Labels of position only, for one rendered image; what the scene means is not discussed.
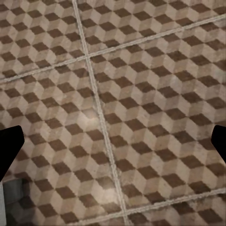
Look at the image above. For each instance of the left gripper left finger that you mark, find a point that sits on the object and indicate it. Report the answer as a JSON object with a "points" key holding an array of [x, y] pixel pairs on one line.
{"points": [[11, 141]]}

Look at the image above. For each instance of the serving cart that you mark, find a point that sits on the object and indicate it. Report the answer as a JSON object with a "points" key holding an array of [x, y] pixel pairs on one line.
{"points": [[10, 191]]}

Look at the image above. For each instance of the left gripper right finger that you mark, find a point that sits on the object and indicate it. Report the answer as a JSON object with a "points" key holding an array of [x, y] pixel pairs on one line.
{"points": [[218, 139]]}

